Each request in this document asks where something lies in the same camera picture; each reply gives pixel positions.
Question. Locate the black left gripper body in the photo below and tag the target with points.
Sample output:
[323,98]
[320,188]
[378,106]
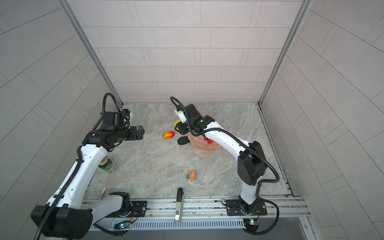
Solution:
[132,133]

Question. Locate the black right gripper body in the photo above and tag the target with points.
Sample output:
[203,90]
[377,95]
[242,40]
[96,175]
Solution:
[188,126]

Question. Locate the yellow fake apple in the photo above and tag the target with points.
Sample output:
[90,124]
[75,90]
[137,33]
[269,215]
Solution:
[175,125]

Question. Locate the black fake eggplant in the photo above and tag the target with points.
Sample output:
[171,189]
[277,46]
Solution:
[183,140]

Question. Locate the red fake strawberry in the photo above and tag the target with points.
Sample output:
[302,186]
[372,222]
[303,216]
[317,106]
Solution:
[209,141]

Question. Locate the red yellow fake mango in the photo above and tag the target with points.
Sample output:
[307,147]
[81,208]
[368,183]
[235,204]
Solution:
[168,135]

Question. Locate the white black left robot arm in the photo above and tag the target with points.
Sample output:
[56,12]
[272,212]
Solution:
[62,216]

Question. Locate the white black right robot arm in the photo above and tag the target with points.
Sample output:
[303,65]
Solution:
[250,166]

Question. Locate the pink scalloped fruit bowl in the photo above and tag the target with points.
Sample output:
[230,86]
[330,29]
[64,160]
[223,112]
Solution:
[200,144]

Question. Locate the green drink can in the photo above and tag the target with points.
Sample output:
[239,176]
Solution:
[107,165]

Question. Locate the small pink yellow toy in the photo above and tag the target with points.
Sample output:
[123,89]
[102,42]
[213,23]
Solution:
[191,176]

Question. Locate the aluminium corner profile left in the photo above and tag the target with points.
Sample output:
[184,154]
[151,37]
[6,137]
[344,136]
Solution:
[69,13]

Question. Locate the aluminium corner profile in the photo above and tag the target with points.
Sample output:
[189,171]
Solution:
[290,39]
[69,13]

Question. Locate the white pen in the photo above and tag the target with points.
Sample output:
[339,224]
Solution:
[103,192]

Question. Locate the left green circuit board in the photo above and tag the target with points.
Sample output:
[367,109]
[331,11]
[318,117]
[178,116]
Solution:
[123,225]

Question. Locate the green circuit board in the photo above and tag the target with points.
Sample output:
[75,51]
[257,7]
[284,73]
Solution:
[123,225]
[251,226]

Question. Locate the right green circuit board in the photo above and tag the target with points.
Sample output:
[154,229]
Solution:
[251,226]

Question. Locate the aluminium corner profile right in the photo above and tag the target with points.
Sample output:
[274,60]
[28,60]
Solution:
[290,39]

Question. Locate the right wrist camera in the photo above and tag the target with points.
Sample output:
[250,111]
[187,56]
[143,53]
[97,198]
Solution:
[181,116]

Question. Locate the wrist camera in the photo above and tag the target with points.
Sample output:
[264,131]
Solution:
[181,116]
[116,120]

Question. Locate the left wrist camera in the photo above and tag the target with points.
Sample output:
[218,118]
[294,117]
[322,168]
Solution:
[116,120]

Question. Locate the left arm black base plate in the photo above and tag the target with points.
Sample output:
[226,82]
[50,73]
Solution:
[137,210]

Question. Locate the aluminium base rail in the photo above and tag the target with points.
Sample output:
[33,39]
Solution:
[220,207]

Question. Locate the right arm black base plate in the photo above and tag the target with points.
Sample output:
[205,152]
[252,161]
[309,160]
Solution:
[238,207]

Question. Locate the black silver handle tool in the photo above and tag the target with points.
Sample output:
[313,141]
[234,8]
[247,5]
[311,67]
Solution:
[179,206]

